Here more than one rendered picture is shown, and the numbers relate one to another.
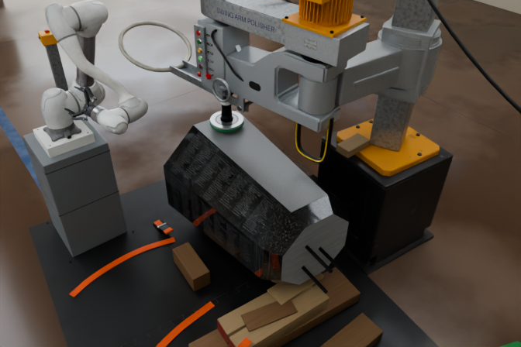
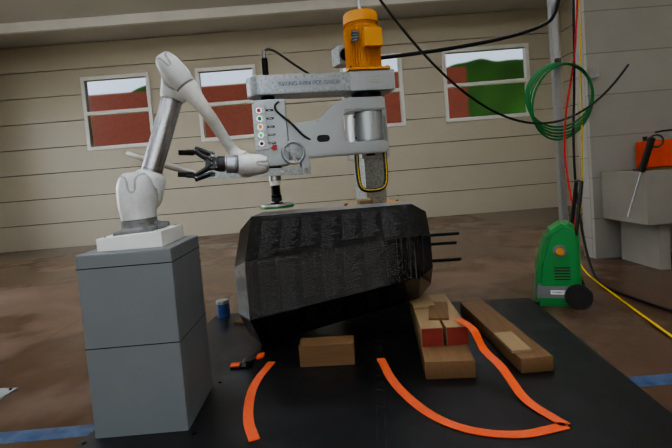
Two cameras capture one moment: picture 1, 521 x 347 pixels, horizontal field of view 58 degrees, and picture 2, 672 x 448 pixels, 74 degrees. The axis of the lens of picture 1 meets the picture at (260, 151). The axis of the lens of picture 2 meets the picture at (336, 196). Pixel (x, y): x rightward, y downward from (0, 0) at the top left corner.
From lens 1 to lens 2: 2.72 m
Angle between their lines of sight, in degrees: 58
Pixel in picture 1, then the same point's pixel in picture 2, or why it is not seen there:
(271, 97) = (341, 141)
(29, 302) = not seen: outside the picture
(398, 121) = (380, 176)
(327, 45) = (386, 75)
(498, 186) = not seen: hidden behind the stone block
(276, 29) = (340, 80)
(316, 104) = (379, 130)
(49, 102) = (141, 179)
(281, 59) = (346, 103)
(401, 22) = not seen: hidden behind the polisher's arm
